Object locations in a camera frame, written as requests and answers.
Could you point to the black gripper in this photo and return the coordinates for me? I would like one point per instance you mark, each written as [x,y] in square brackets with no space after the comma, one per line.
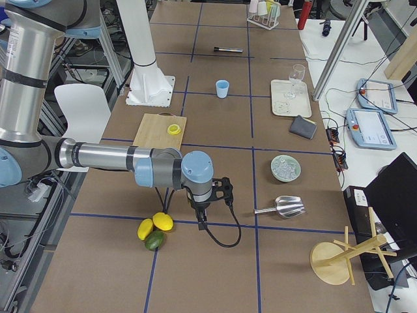
[199,206]

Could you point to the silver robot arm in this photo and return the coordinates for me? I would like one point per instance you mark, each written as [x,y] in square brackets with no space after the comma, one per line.
[34,28]

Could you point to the yellow whole lemon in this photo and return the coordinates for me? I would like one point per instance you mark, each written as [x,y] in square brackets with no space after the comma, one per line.
[163,221]
[145,229]

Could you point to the light blue plastic cup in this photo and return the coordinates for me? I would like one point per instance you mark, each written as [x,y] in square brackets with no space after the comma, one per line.
[222,88]

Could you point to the wooden cup tree stand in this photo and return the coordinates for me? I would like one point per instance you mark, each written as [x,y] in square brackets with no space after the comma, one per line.
[331,261]

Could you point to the pale green plastic cup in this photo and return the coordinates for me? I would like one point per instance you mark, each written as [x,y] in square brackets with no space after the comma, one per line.
[262,8]

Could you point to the pink plastic cup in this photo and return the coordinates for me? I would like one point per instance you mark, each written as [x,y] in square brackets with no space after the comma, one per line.
[253,6]

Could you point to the mint plastic cup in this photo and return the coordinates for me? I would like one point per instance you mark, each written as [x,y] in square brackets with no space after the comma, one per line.
[275,11]

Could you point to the yellow plastic cup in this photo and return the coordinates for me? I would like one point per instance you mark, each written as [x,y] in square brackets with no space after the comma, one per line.
[269,4]

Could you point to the green lime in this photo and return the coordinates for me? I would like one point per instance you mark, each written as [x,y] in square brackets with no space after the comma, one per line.
[154,240]

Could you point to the metal ice scoop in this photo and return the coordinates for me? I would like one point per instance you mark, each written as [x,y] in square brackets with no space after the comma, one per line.
[285,206]

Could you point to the green bowl of ice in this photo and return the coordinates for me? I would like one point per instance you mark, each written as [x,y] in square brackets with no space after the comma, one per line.
[285,168]

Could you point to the bamboo cutting board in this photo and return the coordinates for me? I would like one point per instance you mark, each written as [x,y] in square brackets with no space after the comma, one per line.
[152,131]

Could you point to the grey folded cloth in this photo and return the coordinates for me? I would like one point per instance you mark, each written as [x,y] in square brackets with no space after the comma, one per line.
[303,127]

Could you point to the cream bear serving tray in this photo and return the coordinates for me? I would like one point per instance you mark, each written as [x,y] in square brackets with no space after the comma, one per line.
[287,102]

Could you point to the white plastic chair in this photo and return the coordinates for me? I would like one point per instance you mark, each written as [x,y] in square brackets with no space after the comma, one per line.
[87,113]

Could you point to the black capped metal tube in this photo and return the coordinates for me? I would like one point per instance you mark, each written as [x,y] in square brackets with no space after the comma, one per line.
[228,50]

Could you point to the clear wine glass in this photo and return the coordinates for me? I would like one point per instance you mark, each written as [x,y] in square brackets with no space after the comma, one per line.
[296,75]

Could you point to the near blue teach pendant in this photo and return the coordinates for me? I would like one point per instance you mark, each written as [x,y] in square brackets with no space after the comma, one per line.
[369,129]

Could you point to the blue teach pendant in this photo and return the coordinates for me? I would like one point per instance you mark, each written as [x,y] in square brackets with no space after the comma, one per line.
[369,129]
[377,95]

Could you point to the black computer monitor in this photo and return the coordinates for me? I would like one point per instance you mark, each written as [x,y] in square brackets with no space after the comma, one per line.
[392,195]

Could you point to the far blue teach pendant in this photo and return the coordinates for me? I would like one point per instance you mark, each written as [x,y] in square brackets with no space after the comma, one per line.
[377,95]

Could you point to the black folded umbrella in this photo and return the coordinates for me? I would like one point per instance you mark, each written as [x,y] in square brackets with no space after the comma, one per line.
[326,27]

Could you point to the red bottle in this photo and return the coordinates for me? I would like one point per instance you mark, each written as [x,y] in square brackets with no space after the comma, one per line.
[306,8]

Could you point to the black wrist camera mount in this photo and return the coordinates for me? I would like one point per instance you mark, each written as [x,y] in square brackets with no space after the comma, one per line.
[222,189]

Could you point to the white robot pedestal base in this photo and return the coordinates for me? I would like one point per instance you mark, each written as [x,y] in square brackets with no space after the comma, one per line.
[148,85]

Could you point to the aluminium frame post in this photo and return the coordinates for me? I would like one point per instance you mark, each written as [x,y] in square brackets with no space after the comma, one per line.
[351,22]

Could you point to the white wire cup rack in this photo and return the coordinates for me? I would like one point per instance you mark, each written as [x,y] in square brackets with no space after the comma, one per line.
[266,22]

